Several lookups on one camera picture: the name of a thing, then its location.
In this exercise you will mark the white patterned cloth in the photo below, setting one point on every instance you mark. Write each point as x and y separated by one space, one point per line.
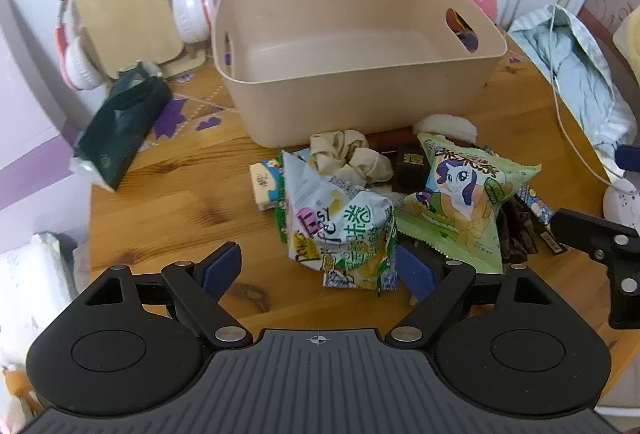
35 284

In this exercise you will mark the white round device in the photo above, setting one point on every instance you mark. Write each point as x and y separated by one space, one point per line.
622 204

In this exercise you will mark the white red headphones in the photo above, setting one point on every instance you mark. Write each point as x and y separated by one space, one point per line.
187 8

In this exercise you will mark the white fluffy plush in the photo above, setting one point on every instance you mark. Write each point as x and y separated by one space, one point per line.
447 124

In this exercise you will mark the dark green tissue pack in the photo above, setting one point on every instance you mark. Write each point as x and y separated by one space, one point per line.
122 123

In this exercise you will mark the beige plastic storage bin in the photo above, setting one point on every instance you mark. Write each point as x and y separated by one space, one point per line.
350 78

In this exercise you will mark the dark red item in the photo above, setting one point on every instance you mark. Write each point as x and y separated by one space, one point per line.
392 139

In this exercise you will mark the wooden headphone stand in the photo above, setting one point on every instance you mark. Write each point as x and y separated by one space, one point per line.
122 3

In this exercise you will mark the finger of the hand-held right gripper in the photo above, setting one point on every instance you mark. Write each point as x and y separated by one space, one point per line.
629 158
595 231

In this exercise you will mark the green cartoon pony snack bag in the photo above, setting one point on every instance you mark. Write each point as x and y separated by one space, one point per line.
460 209

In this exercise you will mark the green white snack bag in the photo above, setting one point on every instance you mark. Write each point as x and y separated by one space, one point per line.
330 219

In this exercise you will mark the yellow blue snack packet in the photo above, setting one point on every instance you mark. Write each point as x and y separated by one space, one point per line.
264 186

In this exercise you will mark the light blue cloth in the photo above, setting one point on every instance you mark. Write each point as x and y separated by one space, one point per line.
580 63

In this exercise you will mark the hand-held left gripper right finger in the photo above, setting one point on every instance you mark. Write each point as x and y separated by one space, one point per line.
414 273

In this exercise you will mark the beige fabric scrunchie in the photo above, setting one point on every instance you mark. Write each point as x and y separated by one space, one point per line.
345 158

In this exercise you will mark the dark brown small box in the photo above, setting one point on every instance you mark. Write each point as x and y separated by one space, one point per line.
410 166

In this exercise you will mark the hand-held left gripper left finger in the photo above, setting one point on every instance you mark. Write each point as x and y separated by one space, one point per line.
222 268

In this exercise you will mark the pale yellow object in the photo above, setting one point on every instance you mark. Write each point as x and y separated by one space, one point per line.
629 38

